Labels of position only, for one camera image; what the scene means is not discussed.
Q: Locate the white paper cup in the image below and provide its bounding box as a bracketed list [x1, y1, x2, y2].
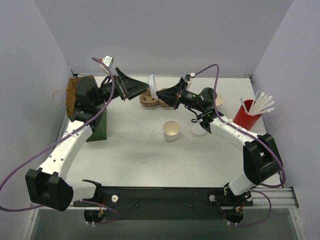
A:
[162, 120, 181, 143]
[215, 93, 224, 108]

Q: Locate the translucent plastic lid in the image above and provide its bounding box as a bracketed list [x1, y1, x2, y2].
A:
[190, 119, 207, 136]
[147, 74, 158, 100]

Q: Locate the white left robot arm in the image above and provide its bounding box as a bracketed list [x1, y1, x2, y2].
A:
[25, 68, 149, 212]

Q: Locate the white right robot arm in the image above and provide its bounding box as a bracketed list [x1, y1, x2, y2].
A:
[156, 74, 284, 196]

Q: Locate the brown cardboard cup carrier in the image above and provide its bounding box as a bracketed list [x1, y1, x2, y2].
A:
[139, 88, 170, 108]

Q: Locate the green paper bag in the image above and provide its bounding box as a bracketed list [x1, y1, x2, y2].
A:
[51, 75, 109, 143]

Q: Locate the translucent plastic lid on table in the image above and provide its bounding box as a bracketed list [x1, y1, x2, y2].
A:
[190, 119, 207, 136]

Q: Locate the red cup with straws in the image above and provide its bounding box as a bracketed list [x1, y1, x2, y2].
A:
[233, 90, 275, 130]

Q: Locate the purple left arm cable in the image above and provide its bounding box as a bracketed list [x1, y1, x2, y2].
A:
[0, 56, 116, 212]

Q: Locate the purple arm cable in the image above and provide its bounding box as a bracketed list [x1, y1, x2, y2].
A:
[0, 56, 116, 212]
[194, 63, 286, 227]

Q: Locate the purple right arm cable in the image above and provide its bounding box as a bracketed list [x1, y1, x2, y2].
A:
[194, 63, 286, 227]

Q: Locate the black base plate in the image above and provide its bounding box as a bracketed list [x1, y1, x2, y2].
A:
[73, 184, 253, 224]

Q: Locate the aluminium rail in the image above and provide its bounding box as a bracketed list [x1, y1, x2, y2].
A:
[29, 187, 300, 211]

